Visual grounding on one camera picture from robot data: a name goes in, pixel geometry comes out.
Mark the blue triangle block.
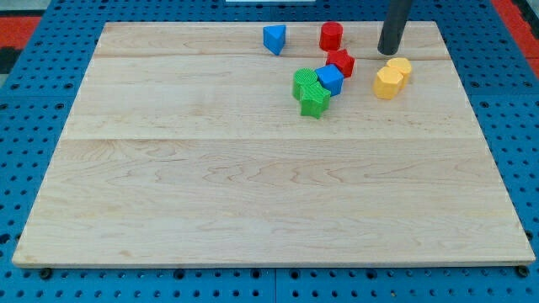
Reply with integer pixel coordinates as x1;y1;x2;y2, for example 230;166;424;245
263;24;286;56

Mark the red cylinder block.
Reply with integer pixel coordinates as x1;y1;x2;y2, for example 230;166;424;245
319;21;344;51

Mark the green cylinder block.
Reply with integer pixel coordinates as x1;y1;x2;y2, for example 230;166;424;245
292;67;318;100

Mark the light wooden board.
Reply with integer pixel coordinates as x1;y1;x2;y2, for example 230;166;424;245
13;21;536;268

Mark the yellow hexagon block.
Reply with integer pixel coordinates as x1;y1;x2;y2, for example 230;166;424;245
373;66;404;99

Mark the red star block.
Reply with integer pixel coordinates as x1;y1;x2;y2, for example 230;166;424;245
326;49;355;78

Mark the yellow cylinder block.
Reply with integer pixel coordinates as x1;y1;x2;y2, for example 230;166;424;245
386;57;413;88

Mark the blue cube block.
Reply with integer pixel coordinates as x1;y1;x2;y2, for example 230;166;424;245
315;64;344;96

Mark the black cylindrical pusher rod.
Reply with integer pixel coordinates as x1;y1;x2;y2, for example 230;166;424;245
377;0;413;56

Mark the green star block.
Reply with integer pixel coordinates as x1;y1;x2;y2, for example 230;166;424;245
300;82;331;119

